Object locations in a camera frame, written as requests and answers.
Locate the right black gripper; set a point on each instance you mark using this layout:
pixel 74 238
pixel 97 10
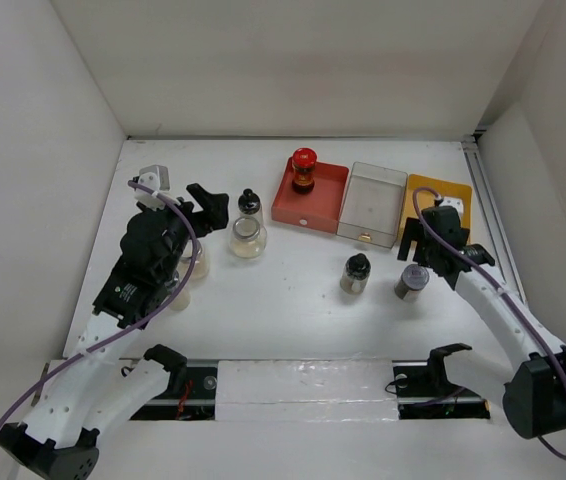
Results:
pixel 413 231

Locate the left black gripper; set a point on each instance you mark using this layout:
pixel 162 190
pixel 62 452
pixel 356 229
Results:
pixel 213 214

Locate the silver-lid brown spice jar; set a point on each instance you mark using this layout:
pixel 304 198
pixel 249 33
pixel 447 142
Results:
pixel 412 281

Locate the red-capped sauce bottle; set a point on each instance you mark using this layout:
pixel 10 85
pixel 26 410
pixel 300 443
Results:
pixel 303 163

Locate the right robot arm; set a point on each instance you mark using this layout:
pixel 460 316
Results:
pixel 532 391

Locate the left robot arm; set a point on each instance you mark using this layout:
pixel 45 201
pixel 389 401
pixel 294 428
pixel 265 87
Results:
pixel 61 436

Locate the black-capped glass bottle left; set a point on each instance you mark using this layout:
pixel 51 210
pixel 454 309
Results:
pixel 250 206

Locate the clear plastic tray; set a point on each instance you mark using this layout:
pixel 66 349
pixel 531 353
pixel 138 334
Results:
pixel 372 205

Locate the wide clear glass jar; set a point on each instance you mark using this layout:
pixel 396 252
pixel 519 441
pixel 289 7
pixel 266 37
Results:
pixel 248 238

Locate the black-capped spice bottle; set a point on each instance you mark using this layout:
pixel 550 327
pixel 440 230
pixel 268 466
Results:
pixel 356 273

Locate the red tray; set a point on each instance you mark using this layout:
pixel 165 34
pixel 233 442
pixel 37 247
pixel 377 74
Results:
pixel 318 210

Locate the small white bottle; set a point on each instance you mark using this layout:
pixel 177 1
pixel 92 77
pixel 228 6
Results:
pixel 179 295

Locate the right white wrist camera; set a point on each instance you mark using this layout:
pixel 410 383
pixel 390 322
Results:
pixel 456 203

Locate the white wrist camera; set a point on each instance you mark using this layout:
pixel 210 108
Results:
pixel 156 178
pixel 456 203

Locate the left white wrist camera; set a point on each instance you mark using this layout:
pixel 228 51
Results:
pixel 156 178

